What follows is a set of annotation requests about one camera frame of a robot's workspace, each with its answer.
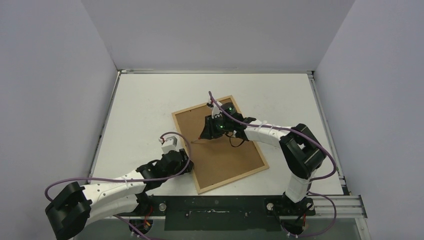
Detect wooden picture frame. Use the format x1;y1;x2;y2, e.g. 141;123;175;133
172;103;269;194

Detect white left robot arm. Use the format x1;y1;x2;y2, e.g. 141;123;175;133
45;148;194;240

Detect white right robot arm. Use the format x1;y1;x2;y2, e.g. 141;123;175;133
199;100;326;215

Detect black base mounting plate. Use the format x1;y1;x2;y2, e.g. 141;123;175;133
116;195;316;232

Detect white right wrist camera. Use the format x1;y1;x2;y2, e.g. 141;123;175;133
206;99;222;119

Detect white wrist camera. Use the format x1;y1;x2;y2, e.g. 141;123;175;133
159;136;178;154
206;99;222;119

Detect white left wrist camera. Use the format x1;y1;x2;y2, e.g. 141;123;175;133
159;136;178;154

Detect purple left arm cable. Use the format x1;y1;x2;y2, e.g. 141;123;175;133
44;131;192;240

